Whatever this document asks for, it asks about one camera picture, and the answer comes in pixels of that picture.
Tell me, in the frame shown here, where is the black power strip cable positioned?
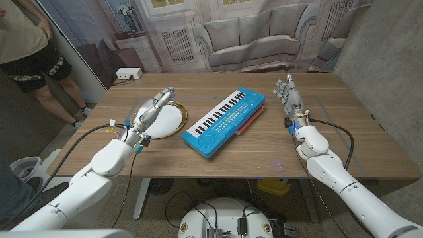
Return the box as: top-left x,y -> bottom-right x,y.
111,75 -> 134,87

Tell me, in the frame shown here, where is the printed living room backdrop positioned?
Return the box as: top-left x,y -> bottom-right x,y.
36,0 -> 374,90

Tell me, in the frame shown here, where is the red notebook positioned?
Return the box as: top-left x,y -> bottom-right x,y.
235,104 -> 267,136

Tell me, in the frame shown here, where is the yellow object under table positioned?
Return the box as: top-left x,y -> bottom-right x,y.
256,178 -> 291,196

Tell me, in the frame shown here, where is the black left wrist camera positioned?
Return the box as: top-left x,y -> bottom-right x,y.
138,134 -> 152,149

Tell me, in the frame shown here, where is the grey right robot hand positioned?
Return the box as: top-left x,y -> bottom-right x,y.
273,73 -> 311,128

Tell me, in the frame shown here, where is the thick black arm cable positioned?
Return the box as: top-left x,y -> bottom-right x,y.
309,118 -> 355,171
0,124 -> 128,231

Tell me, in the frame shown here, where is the white power strip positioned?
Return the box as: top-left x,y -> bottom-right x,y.
115,67 -> 143,81

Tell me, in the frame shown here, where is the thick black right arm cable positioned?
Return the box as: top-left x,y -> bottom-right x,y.
309,118 -> 355,171

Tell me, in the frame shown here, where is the black round floor fan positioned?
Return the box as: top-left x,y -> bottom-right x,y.
147,178 -> 174,196

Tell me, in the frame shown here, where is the gold-rimmed white paper plate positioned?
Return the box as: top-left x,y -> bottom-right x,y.
141,100 -> 188,139

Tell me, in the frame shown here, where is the person in blue jeans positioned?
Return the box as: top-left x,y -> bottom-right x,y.
0,148 -> 69,229

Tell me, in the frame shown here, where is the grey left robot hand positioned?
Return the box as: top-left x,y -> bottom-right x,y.
119,86 -> 176,149

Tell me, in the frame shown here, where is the person in beige shirt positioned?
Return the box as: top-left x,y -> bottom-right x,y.
0,0 -> 93,128

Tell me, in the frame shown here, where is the white table leg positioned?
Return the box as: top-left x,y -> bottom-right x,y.
299,178 -> 320,223
132,177 -> 151,220

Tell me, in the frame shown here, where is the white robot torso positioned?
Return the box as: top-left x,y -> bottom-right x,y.
178,197 -> 274,238

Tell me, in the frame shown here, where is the blue toy piano keyboard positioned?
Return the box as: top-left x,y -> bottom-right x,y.
180,87 -> 266,159

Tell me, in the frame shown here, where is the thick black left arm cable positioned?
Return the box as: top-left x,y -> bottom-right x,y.
0,124 -> 128,231

